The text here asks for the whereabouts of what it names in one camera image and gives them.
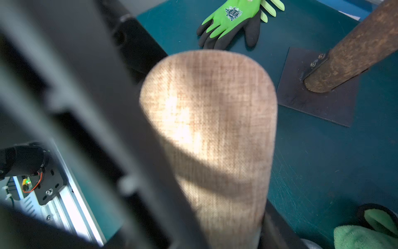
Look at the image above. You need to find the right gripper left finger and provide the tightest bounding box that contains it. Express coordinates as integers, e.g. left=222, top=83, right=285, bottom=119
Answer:
left=1, top=1, right=208, bottom=249

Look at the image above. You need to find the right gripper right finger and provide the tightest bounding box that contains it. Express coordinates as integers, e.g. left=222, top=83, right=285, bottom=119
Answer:
left=259, top=200, right=306, bottom=249

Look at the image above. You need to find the green grey microfiber cloth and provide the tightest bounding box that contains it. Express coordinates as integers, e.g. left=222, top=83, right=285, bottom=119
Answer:
left=334, top=203, right=398, bottom=249

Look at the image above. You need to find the tan eyeglass case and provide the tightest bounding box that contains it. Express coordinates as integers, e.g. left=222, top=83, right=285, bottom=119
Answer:
left=140, top=50, right=277, bottom=249

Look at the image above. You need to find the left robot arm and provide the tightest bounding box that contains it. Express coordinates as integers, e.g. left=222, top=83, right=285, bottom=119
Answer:
left=1, top=14, right=167, bottom=178

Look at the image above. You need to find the left controller board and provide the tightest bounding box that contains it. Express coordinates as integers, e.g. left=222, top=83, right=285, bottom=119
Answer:
left=21, top=176, right=33, bottom=194

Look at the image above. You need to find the green black work glove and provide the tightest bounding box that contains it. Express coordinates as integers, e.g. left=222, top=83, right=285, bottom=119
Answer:
left=197, top=0, right=261, bottom=50

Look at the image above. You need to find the pink cherry blossom tree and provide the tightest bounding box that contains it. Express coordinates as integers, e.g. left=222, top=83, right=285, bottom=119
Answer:
left=306, top=0, right=398, bottom=90

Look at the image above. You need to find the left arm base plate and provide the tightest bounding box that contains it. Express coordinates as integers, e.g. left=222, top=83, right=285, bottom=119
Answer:
left=34, top=158, right=68, bottom=205

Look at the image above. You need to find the brown tree base plate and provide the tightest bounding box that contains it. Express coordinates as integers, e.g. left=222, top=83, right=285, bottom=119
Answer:
left=276, top=47, right=360, bottom=127

